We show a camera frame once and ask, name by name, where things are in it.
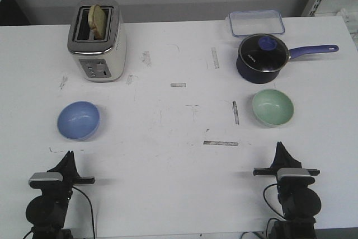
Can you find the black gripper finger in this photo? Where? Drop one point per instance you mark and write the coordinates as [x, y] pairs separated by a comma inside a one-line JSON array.
[[64, 161], [278, 159], [287, 158], [73, 160]]

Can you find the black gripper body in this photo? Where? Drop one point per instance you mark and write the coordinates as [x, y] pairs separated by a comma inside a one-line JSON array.
[[67, 176], [273, 171]]

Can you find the blue bowl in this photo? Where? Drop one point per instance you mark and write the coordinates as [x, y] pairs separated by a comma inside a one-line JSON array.
[[78, 120]]

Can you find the green bowl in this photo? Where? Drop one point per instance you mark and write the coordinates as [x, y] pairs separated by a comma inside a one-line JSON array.
[[272, 107]]

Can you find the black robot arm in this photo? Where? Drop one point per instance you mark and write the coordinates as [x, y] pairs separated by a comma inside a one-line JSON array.
[[299, 203], [48, 211]]

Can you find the glass pot lid blue knob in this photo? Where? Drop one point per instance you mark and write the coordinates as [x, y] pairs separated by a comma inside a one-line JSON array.
[[264, 52]]

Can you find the cream and silver toaster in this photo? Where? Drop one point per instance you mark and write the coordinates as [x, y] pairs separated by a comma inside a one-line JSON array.
[[98, 60]]

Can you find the clear plastic container blue rim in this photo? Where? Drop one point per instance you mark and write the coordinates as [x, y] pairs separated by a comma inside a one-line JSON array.
[[245, 23]]

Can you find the toast bread slice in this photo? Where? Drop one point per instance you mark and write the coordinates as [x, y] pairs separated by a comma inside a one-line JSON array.
[[97, 21]]

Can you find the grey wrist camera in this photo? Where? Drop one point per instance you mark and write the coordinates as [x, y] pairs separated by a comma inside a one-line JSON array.
[[45, 180], [292, 173]]

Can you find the blue saucepan with handle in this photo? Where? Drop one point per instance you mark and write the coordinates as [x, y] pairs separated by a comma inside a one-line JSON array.
[[259, 77]]

